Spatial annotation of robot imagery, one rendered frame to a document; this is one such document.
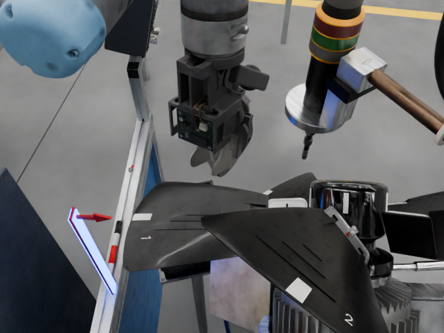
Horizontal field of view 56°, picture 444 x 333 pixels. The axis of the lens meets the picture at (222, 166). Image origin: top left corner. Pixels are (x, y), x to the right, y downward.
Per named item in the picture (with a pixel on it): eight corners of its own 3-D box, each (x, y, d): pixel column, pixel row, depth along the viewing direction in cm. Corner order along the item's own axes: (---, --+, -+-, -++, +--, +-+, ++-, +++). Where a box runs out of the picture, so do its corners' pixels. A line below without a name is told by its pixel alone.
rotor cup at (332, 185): (375, 250, 75) (378, 177, 74) (409, 275, 61) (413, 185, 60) (293, 247, 75) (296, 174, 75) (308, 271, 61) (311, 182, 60)
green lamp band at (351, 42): (367, 40, 39) (371, 29, 38) (332, 57, 38) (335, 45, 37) (335, 18, 41) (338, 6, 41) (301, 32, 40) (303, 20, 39)
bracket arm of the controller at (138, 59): (139, 78, 112) (137, 69, 110) (128, 78, 112) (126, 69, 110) (151, 26, 126) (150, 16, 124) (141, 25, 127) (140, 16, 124)
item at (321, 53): (363, 52, 40) (367, 41, 39) (329, 68, 39) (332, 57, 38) (333, 29, 43) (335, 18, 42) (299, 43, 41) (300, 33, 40)
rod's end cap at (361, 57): (370, 74, 39) (377, 56, 38) (355, 82, 38) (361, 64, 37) (355, 62, 40) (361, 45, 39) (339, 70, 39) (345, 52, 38)
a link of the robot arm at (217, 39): (205, -7, 51) (265, 7, 47) (205, 30, 54) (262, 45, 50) (166, 12, 46) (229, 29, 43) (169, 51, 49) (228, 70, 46)
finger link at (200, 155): (184, 185, 62) (181, 134, 56) (207, 163, 66) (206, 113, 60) (201, 193, 61) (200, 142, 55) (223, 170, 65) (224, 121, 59)
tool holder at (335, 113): (373, 129, 46) (404, 55, 38) (324, 156, 44) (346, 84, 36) (319, 82, 50) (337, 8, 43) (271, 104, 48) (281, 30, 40)
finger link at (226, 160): (201, 193, 61) (200, 142, 55) (223, 170, 65) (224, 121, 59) (219, 201, 60) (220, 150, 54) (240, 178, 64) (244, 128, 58)
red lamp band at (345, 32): (371, 28, 38) (375, 16, 37) (335, 45, 37) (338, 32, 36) (338, 5, 40) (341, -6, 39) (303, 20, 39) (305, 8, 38)
